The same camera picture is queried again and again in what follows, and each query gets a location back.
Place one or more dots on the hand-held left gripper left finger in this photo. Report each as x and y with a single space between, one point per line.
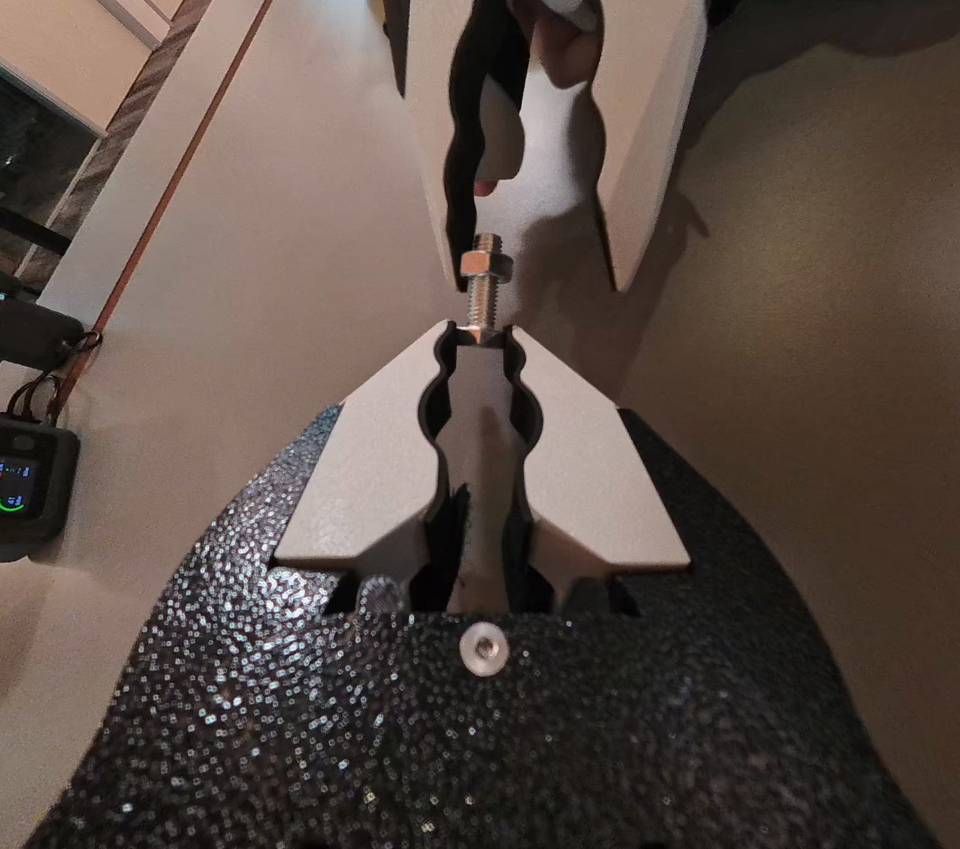
360 474

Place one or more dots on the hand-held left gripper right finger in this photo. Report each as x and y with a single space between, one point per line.
600 489

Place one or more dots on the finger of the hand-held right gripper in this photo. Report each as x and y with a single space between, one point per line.
645 76
431 54

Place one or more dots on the silver bolt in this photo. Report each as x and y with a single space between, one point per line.
484 309

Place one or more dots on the silver hex nut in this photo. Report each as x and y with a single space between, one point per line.
486 268

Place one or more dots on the person's right hand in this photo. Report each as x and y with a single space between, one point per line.
555 46

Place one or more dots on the grey power bank with display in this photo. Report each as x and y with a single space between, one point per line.
34 481

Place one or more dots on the black box device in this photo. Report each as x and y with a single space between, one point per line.
37 335

